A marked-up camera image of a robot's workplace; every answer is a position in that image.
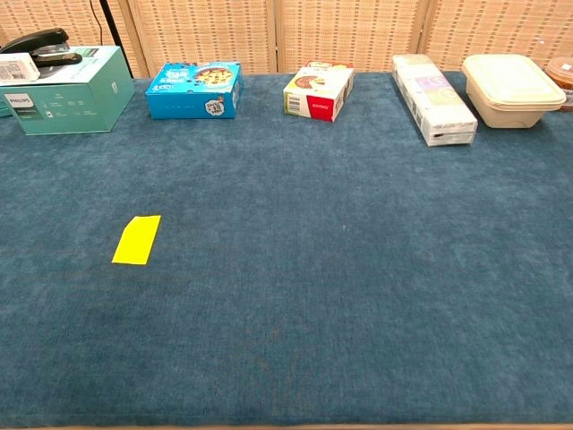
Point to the small yellow object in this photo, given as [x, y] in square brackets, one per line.
[136, 242]

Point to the blue felt table cover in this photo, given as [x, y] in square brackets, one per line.
[286, 269]

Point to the white red cake mix box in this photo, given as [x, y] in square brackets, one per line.
[313, 96]

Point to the blue cookie box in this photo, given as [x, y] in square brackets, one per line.
[192, 98]

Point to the long white tissue pack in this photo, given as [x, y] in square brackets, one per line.
[434, 100]

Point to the woven bamboo folding screen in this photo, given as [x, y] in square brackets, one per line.
[215, 31]

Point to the teal Philips box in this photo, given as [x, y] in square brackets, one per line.
[67, 107]

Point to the black tripod stand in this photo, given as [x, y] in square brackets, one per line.
[115, 36]

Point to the beige lidded food container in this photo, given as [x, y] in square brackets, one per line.
[510, 89]

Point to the black stapler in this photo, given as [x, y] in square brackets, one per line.
[45, 42]

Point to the small white box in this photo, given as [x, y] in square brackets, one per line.
[15, 69]

